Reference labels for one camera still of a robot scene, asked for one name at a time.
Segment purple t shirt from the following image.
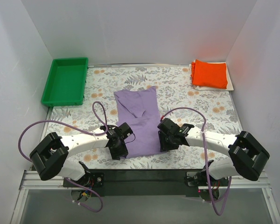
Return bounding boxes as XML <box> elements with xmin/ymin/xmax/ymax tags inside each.
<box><xmin>114</xmin><ymin>86</ymin><xmax>161</xmax><ymax>159</ymax></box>

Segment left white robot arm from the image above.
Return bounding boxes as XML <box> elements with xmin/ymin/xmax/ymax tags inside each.
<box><xmin>29</xmin><ymin>123</ymin><xmax>135</xmax><ymax>186</ymax></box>

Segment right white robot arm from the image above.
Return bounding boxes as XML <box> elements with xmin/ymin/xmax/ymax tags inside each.
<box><xmin>158</xmin><ymin>118</ymin><xmax>270</xmax><ymax>186</ymax></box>

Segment floral patterned table mat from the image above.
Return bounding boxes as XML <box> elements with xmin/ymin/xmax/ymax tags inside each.
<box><xmin>44</xmin><ymin>66</ymin><xmax>242</xmax><ymax>169</ymax></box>

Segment green plastic tray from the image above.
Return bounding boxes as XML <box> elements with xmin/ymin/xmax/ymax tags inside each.
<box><xmin>41</xmin><ymin>57</ymin><xmax>88</xmax><ymax>107</ymax></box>

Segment folded orange t shirt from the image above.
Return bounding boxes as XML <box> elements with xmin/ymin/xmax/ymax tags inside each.
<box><xmin>191</xmin><ymin>60</ymin><xmax>228</xmax><ymax>89</ymax></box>

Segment folded white t shirt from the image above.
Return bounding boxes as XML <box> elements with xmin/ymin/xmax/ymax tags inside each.
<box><xmin>193</xmin><ymin>62</ymin><xmax>234</xmax><ymax>91</ymax></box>

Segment aluminium frame rail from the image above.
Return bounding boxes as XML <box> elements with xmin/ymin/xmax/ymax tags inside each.
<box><xmin>9</xmin><ymin>168</ymin><xmax>280</xmax><ymax>224</ymax></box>

